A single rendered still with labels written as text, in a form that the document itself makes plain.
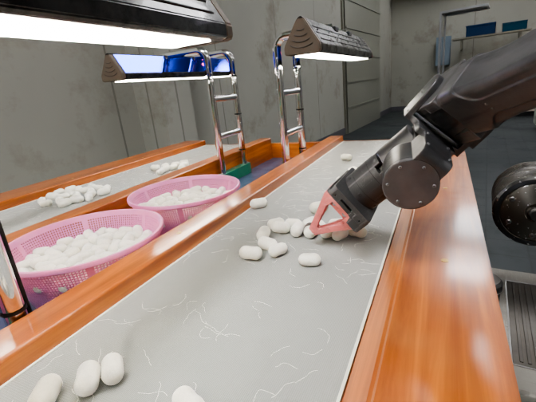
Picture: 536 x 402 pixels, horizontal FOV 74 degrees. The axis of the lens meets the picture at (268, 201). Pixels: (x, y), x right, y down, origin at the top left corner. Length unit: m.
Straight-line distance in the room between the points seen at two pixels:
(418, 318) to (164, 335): 0.26
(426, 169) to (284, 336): 0.22
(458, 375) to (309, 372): 0.12
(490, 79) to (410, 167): 0.10
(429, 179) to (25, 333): 0.45
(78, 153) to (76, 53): 0.62
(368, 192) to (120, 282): 0.34
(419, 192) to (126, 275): 0.38
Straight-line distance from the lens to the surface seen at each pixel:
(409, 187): 0.40
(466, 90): 0.39
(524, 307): 0.98
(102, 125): 2.69
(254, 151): 1.47
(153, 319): 0.46
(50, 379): 0.40
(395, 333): 0.35
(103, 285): 0.51
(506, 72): 0.36
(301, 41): 0.82
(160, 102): 2.69
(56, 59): 2.59
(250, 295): 0.46
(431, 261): 0.47
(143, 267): 0.53
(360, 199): 0.49
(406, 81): 10.49
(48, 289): 0.62
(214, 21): 0.45
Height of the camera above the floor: 0.98
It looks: 18 degrees down
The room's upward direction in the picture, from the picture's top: 6 degrees counter-clockwise
